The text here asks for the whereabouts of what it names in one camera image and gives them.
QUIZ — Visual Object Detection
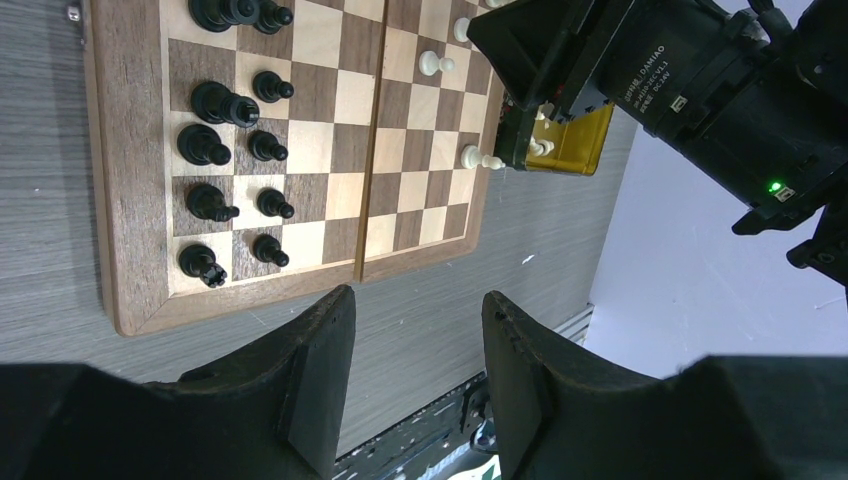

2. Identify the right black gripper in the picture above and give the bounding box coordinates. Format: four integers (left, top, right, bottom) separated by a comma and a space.
466, 0, 848, 236

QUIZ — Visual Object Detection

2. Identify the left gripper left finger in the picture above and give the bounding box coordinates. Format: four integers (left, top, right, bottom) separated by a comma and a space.
1, 285, 356, 479

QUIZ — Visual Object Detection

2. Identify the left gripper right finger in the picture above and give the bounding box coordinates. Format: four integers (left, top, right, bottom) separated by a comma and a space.
482, 291, 847, 479

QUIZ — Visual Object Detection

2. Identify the white chess pawn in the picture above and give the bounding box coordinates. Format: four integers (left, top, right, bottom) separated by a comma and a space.
453, 17, 470, 43
418, 50, 456, 77

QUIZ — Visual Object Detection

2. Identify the wooden chess board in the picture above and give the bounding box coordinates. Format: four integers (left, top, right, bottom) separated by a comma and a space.
80, 1, 503, 336

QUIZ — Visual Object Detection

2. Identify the black chess pawn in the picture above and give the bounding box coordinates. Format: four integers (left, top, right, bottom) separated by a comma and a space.
256, 188, 295, 219
248, 130, 289, 162
252, 71, 295, 103
253, 0, 294, 35
251, 234, 290, 268

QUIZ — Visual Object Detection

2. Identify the black chess rook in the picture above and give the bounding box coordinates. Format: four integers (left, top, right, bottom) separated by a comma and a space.
177, 244, 228, 289

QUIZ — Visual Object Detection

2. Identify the black chess knight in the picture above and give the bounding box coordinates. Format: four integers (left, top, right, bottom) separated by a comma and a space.
186, 184, 240, 223

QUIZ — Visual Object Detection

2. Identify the black chess bishop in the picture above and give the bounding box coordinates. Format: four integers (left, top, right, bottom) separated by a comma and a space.
177, 124, 232, 166

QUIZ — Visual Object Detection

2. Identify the black chess queen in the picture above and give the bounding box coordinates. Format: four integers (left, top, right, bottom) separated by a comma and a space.
190, 81, 261, 128

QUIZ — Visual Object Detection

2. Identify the black chess king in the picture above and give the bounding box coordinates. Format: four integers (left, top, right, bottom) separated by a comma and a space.
187, 0, 261, 33

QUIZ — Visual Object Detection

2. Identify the gold tin tray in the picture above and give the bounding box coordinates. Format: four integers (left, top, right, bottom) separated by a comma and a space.
494, 98, 614, 176

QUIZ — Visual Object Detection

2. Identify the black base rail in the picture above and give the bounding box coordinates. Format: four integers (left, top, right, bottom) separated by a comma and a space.
331, 372, 492, 479

